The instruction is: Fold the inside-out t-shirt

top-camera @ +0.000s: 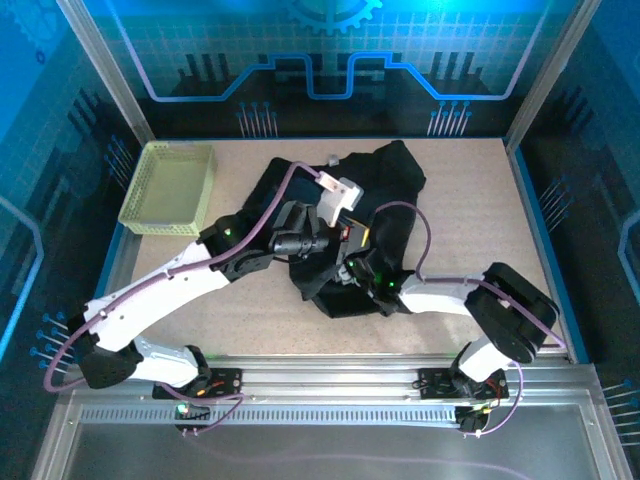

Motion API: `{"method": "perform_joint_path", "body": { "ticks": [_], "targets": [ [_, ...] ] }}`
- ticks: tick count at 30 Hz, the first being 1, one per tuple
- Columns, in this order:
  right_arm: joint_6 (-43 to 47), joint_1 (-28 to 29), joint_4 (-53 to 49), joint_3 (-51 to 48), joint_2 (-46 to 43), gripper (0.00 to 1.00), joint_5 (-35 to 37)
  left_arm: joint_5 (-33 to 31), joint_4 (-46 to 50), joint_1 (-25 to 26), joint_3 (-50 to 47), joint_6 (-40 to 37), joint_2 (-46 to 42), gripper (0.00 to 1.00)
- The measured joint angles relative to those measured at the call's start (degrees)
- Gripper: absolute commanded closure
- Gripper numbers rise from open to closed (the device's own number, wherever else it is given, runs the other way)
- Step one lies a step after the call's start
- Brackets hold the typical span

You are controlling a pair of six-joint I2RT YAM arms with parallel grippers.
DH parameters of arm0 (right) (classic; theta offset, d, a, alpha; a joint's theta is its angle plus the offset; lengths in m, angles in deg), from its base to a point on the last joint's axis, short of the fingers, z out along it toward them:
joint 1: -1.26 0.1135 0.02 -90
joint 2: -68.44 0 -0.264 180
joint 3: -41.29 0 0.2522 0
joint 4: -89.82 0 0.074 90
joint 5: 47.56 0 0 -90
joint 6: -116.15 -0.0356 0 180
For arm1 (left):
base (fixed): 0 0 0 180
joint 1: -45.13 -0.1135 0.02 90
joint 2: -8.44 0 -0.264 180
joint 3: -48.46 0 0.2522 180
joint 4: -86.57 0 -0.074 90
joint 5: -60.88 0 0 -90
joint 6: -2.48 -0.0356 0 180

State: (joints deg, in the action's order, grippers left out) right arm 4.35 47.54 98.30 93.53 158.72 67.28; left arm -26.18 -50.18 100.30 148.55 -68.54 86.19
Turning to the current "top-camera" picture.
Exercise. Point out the grey metal panel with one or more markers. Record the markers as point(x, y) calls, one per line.
point(325, 450)

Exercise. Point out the aluminium frame post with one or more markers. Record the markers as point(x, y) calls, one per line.
point(545, 80)
point(115, 85)

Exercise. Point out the pale green perforated plastic basket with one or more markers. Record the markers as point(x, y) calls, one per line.
point(170, 190)

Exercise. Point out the black connector box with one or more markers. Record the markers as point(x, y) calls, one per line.
point(470, 422)
point(197, 414)

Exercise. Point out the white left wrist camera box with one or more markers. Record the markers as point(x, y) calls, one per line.
point(340, 200)

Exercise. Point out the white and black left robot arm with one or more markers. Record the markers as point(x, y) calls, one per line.
point(150, 295)

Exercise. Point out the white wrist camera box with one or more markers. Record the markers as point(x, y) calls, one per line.
point(340, 200)
point(344, 275)

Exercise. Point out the black t-shirt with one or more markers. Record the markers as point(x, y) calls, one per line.
point(395, 170)

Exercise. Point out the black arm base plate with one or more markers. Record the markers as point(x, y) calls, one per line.
point(227, 382)
point(435, 385)

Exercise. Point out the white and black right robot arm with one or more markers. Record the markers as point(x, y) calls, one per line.
point(440, 300)

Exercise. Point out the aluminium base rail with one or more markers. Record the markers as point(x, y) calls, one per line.
point(330, 380)

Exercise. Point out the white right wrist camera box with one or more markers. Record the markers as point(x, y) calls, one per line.
point(344, 275)

